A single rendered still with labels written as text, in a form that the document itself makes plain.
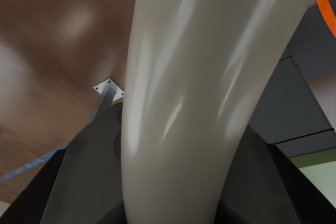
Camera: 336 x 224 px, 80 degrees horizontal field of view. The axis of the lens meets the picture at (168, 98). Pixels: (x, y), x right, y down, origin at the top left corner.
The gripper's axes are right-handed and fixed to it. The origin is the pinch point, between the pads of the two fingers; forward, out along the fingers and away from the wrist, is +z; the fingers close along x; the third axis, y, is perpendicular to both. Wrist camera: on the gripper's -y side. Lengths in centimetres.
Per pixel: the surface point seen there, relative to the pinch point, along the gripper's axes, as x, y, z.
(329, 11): 87, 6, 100
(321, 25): 88, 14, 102
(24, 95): -126, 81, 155
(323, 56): 98, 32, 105
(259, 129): 33, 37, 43
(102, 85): -48, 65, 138
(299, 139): 40, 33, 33
